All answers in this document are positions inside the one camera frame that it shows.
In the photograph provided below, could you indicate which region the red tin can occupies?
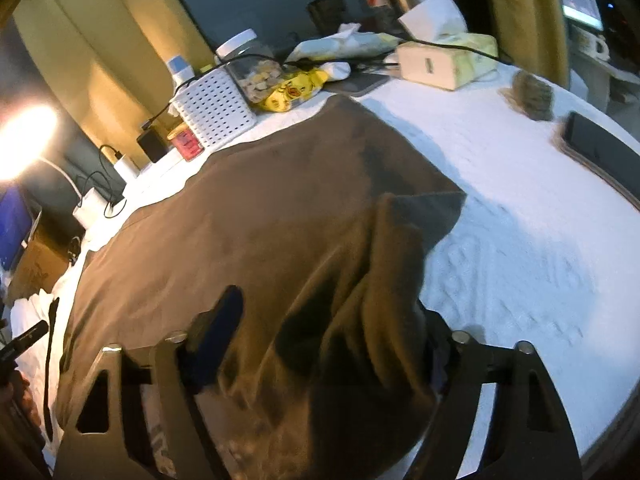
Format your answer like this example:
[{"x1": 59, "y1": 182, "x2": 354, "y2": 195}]
[{"x1": 167, "y1": 122, "x2": 204, "y2": 162}]

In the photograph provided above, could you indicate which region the white desk lamp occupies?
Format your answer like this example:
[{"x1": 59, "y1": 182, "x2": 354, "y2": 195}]
[{"x1": 1, "y1": 104, "x2": 112, "y2": 230}]

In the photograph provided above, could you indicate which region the clear jar with white lid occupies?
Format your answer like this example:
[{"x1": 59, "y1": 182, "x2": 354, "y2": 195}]
[{"x1": 216, "y1": 28, "x2": 284, "y2": 104}]

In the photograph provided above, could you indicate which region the white charger plug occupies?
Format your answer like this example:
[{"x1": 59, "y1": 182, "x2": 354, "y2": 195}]
[{"x1": 113, "y1": 155, "x2": 140, "y2": 184}]

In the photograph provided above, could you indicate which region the white mug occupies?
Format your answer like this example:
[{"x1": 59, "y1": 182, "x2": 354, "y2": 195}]
[{"x1": 573, "y1": 27, "x2": 611, "y2": 62}]

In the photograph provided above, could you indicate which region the black power adapter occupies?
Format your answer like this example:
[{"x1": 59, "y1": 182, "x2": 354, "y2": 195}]
[{"x1": 137, "y1": 126, "x2": 169, "y2": 164}]

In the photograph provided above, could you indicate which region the white perforated plastic basket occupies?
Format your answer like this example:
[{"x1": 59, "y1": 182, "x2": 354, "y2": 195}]
[{"x1": 171, "y1": 67, "x2": 257, "y2": 151}]

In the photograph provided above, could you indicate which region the dark phone near tissue box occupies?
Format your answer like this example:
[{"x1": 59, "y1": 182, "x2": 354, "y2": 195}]
[{"x1": 323, "y1": 73, "x2": 390, "y2": 98}]

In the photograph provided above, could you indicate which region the small stone turtle figurine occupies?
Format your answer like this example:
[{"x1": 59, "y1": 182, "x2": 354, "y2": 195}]
[{"x1": 500, "y1": 70, "x2": 554, "y2": 122}]

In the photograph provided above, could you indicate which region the yellow snack bag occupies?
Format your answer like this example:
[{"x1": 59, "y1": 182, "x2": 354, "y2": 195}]
[{"x1": 258, "y1": 68, "x2": 330, "y2": 113}]

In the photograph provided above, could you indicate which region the blue screen tablet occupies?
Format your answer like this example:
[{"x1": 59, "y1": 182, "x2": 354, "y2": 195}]
[{"x1": 0, "y1": 183, "x2": 42, "y2": 272}]

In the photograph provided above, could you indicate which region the white plastic wrapper bag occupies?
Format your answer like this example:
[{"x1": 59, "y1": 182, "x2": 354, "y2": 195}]
[{"x1": 285, "y1": 23, "x2": 400, "y2": 63}]

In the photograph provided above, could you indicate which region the green tissue box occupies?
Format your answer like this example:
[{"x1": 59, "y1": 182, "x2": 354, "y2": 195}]
[{"x1": 396, "y1": 0, "x2": 498, "y2": 91}]

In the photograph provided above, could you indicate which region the brown cardboard box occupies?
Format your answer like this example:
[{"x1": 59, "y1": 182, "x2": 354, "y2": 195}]
[{"x1": 4, "y1": 226, "x2": 70, "y2": 307}]

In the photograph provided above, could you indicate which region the black strap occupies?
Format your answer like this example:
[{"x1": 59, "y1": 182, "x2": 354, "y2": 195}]
[{"x1": 41, "y1": 296, "x2": 61, "y2": 442}]

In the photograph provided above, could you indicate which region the dark brown t-shirt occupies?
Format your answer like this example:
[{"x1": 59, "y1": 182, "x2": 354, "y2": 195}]
[{"x1": 54, "y1": 96, "x2": 465, "y2": 479}]

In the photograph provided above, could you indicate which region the black smartphone on table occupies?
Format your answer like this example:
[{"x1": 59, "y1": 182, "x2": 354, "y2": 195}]
[{"x1": 555, "y1": 112, "x2": 640, "y2": 209}]

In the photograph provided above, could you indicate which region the black cable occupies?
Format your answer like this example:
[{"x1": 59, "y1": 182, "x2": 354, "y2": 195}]
[{"x1": 74, "y1": 34, "x2": 507, "y2": 221}]

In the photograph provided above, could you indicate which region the white textured table cloth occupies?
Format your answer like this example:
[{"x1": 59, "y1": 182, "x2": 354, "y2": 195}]
[{"x1": 1, "y1": 68, "x2": 639, "y2": 479}]

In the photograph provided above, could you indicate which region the yellow curtain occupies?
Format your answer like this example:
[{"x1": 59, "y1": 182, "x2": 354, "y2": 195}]
[{"x1": 13, "y1": 0, "x2": 214, "y2": 167}]

